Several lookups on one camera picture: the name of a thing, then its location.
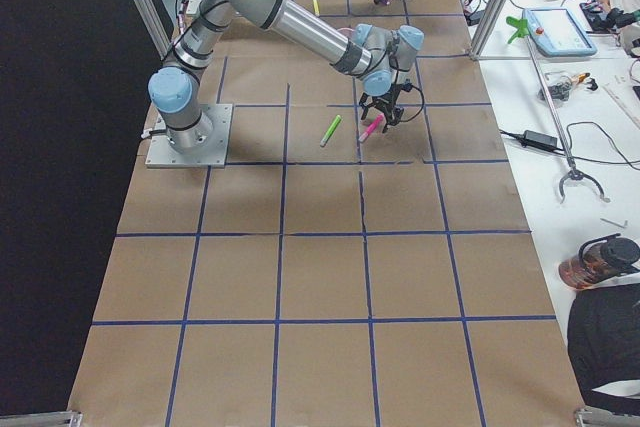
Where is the pink pen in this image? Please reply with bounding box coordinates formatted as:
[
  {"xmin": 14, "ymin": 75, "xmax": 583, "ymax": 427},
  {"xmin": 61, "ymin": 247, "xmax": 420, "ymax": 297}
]
[{"xmin": 358, "ymin": 114, "xmax": 385, "ymax": 143}]

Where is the pink mesh cup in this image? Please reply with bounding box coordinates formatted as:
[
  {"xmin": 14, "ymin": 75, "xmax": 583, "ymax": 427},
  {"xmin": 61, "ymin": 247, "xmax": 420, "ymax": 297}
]
[{"xmin": 338, "ymin": 27, "xmax": 353, "ymax": 37}]

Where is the green pen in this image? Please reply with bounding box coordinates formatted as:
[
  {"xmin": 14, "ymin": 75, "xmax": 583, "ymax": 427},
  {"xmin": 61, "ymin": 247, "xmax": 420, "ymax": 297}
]
[{"xmin": 319, "ymin": 115, "xmax": 342, "ymax": 148}]

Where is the green plastic clamp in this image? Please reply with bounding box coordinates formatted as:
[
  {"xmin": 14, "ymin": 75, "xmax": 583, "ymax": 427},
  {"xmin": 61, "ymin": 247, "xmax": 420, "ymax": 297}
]
[{"xmin": 506, "ymin": 16, "xmax": 529, "ymax": 44}]

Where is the black power adapter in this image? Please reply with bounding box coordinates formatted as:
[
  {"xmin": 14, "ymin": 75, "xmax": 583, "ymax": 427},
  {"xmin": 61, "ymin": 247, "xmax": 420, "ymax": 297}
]
[{"xmin": 520, "ymin": 130, "xmax": 558, "ymax": 152}]

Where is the teach pendant tablet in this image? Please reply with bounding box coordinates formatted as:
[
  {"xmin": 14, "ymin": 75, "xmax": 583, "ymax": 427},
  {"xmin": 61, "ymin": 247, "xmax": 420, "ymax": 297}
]
[{"xmin": 522, "ymin": 7, "xmax": 597, "ymax": 57}]

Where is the reacher grabber tool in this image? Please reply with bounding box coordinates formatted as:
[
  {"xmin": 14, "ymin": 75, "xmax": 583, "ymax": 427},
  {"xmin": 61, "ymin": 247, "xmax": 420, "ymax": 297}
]
[{"xmin": 519, "ymin": 21, "xmax": 611, "ymax": 204}]

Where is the black backpack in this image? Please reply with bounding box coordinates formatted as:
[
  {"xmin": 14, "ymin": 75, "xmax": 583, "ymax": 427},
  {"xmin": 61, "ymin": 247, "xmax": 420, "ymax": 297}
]
[{"xmin": 567, "ymin": 284, "xmax": 639, "ymax": 415}]

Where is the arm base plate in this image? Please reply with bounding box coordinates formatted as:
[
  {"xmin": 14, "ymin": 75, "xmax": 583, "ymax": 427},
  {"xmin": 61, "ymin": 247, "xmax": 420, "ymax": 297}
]
[{"xmin": 145, "ymin": 103, "xmax": 233, "ymax": 168}]

